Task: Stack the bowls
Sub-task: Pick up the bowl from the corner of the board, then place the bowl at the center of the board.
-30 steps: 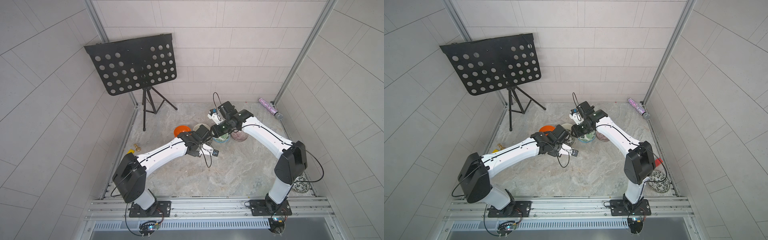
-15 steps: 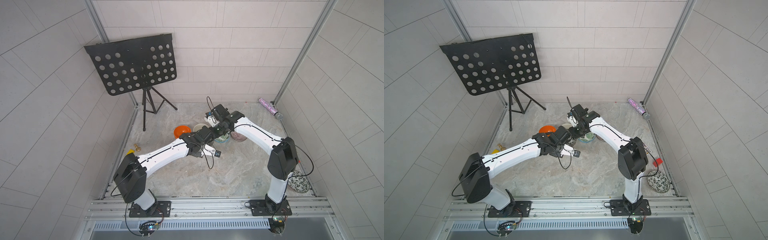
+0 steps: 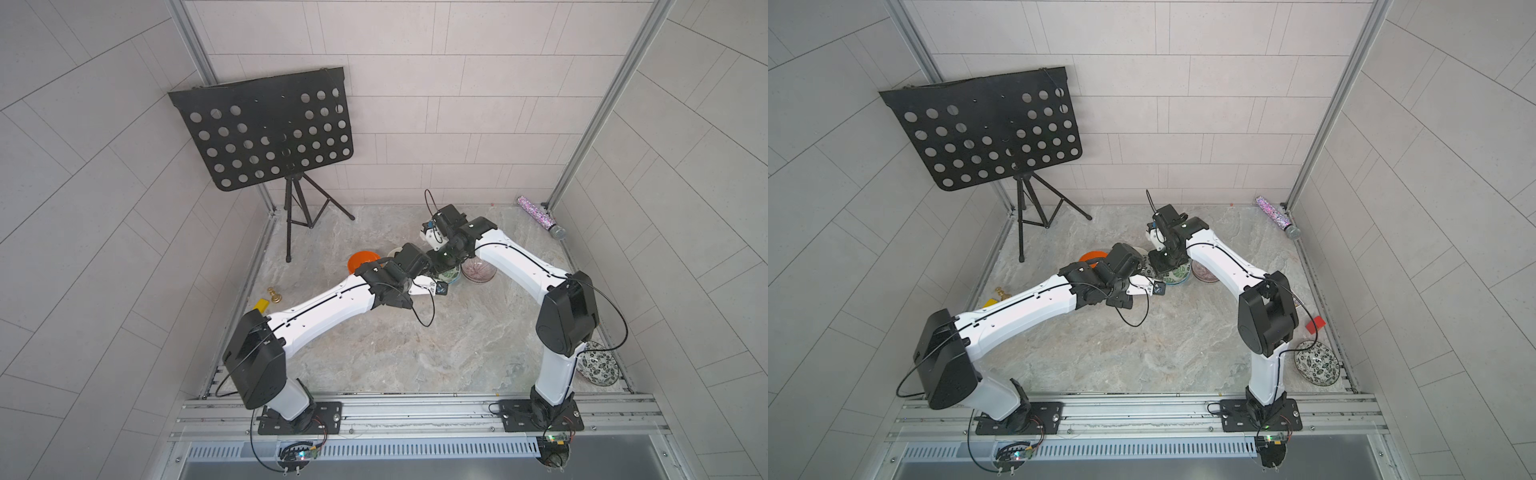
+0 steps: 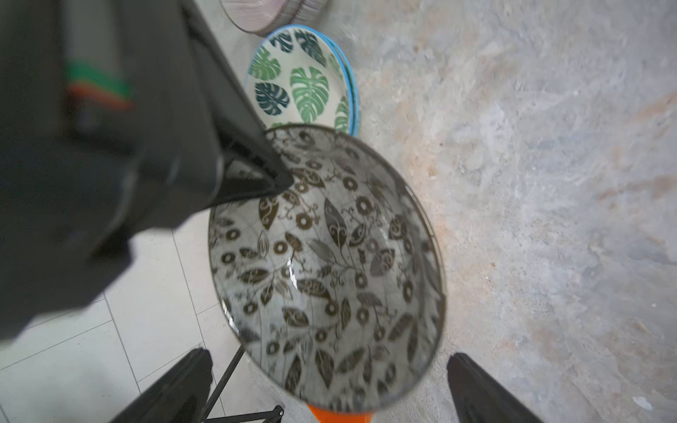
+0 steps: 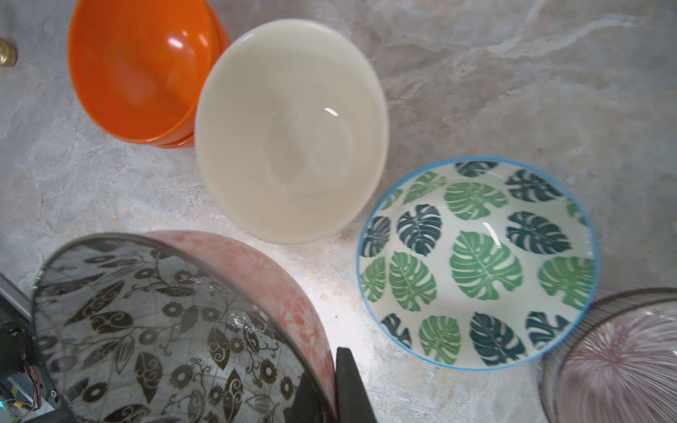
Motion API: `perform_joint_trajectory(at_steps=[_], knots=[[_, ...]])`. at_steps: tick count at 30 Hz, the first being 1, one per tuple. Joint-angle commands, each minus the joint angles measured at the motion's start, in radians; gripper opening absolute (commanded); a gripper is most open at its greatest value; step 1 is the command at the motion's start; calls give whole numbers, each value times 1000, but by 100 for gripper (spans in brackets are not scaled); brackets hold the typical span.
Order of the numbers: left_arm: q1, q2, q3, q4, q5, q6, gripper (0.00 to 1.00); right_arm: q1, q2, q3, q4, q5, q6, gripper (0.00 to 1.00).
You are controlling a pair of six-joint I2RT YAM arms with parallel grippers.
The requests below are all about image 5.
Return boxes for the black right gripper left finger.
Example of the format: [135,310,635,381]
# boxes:
[283,372,335,423]

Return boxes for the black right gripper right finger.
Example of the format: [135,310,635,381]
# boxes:
[335,347,377,423]

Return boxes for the black white floral bowl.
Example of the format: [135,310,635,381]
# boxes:
[33,230,338,422]

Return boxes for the cream ceramic bowl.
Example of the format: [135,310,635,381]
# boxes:
[195,19,389,245]

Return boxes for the orange plastic bowl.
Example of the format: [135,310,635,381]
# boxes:
[67,1,214,146]
[151,1,230,149]

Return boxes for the right circuit board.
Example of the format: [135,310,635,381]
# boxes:
[1,302,62,422]

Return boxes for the gold chess piece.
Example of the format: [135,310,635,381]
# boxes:
[0,37,17,67]

